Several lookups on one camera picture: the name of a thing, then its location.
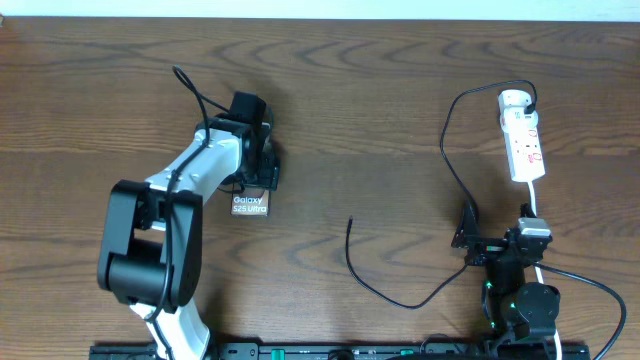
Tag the white power strip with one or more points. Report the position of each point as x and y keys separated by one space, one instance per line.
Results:
x=523 y=147

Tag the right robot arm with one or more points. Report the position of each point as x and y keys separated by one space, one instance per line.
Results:
x=520 y=312

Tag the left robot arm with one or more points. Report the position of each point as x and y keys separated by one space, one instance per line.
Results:
x=151 y=251

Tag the white charger plug adapter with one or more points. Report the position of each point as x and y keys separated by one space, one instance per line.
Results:
x=514 y=118

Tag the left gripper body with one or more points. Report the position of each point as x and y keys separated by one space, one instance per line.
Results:
x=270 y=170

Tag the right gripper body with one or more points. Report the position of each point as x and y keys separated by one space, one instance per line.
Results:
x=488 y=250

